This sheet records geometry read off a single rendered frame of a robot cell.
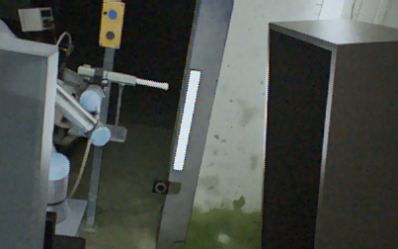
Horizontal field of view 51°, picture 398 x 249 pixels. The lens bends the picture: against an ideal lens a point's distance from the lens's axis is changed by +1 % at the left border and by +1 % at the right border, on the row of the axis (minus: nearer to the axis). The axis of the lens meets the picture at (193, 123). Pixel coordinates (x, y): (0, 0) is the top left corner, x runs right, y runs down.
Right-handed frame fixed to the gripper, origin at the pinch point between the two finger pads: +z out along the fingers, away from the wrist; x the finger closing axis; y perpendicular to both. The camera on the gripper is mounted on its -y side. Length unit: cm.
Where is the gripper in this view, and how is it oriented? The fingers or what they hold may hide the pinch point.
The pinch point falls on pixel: (101, 79)
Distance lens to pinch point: 231.0
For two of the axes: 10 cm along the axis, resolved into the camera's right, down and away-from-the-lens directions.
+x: 9.8, 1.4, 1.2
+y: -1.8, 9.3, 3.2
